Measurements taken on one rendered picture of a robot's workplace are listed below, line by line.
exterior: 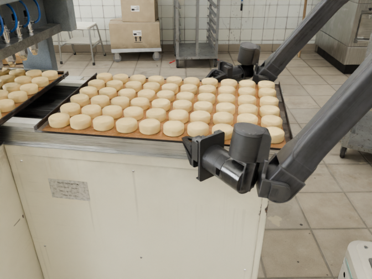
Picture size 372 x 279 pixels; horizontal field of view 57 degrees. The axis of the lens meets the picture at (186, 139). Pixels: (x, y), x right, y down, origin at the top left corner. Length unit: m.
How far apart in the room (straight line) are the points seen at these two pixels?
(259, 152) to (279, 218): 1.36
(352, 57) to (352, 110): 3.68
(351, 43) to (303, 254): 2.88
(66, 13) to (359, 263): 1.39
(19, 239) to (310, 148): 0.85
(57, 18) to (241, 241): 0.96
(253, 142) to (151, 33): 3.83
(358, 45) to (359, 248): 3.03
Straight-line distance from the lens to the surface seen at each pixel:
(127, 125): 0.81
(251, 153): 0.63
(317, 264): 1.81
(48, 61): 1.43
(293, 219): 1.99
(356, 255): 1.55
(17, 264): 1.18
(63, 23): 1.34
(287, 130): 0.86
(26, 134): 0.97
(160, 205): 0.94
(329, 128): 0.64
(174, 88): 1.02
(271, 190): 0.64
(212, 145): 0.71
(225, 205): 0.90
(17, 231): 1.14
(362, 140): 2.59
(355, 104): 0.64
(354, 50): 4.29
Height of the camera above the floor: 1.29
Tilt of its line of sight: 30 degrees down
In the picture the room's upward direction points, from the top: straight up
